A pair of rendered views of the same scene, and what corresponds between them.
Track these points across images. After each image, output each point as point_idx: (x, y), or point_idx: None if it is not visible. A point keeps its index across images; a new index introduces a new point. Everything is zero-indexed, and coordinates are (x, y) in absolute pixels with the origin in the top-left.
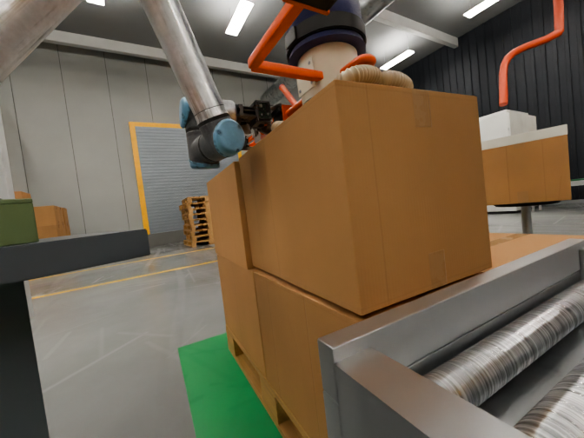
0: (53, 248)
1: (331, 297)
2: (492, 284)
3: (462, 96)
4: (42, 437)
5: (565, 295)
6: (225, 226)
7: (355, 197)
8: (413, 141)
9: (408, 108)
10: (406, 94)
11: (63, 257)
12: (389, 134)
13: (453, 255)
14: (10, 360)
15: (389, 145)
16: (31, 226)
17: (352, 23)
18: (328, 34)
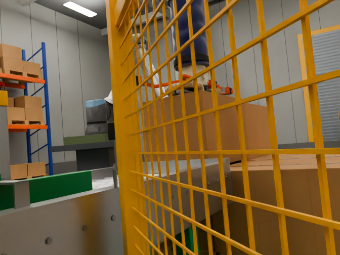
0: (103, 142)
1: None
2: (155, 163)
3: (192, 93)
4: None
5: None
6: None
7: (146, 135)
8: (167, 115)
9: (166, 104)
10: (165, 99)
11: (104, 144)
12: (158, 114)
13: (184, 157)
14: (105, 164)
15: (158, 118)
16: (104, 138)
17: (183, 59)
18: (176, 67)
